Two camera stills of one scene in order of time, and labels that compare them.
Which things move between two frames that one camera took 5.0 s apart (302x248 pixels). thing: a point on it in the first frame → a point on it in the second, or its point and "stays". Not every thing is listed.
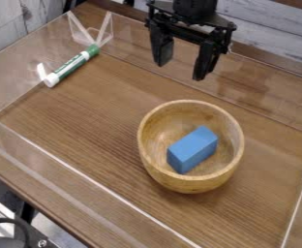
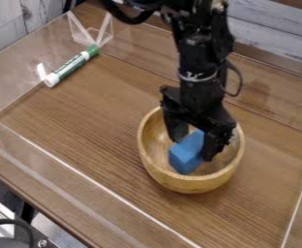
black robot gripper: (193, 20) → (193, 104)
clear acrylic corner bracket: (89, 35) stays
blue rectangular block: (193, 149) stays
